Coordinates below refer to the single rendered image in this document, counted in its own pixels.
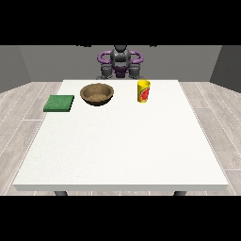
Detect brown wooden bowl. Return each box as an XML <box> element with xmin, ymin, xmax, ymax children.
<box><xmin>79</xmin><ymin>83</ymin><xmax>115</xmax><ymax>107</ymax></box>

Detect yellow cup with melon print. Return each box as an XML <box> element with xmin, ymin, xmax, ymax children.
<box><xmin>137</xmin><ymin>79</ymin><xmax>152</xmax><ymax>104</ymax></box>

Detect green square pad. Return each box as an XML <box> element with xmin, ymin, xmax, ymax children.
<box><xmin>42</xmin><ymin>94</ymin><xmax>75</xmax><ymax>113</ymax></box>

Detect grey robot trunk purple rings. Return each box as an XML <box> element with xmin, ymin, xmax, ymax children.
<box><xmin>95</xmin><ymin>45</ymin><xmax>145</xmax><ymax>81</ymax></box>

